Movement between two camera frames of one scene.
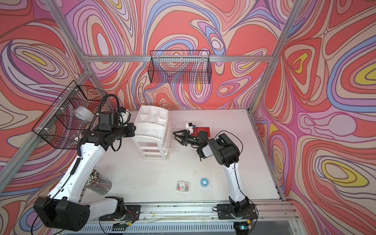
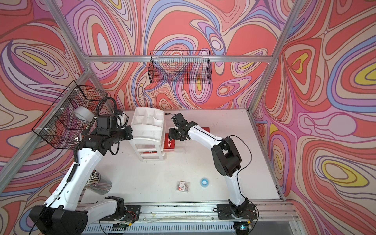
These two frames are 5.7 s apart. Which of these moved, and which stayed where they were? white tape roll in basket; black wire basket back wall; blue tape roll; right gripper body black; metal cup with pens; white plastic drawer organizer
Moved: right gripper body black; white plastic drawer organizer
Stayed: blue tape roll; metal cup with pens; black wire basket back wall; white tape roll in basket
